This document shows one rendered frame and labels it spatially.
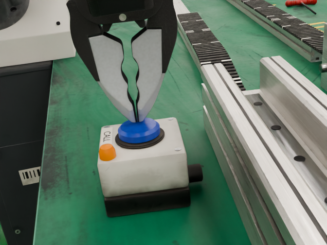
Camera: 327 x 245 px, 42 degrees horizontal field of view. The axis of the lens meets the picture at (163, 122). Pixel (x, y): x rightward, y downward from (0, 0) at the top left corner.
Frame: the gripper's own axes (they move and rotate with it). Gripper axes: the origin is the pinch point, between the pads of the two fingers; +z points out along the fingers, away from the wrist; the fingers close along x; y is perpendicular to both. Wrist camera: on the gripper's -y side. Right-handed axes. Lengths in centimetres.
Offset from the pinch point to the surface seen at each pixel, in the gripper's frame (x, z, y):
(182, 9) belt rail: -14, 6, 76
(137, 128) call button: 0.0, 1.3, -0.8
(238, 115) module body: -9.0, 0.2, -3.1
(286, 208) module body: -8.5, 0.1, -16.6
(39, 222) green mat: 10.3, 8.7, -3.2
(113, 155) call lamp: 2.4, 2.3, -3.5
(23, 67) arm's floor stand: 23, 9, 51
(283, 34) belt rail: -31, 7, 47
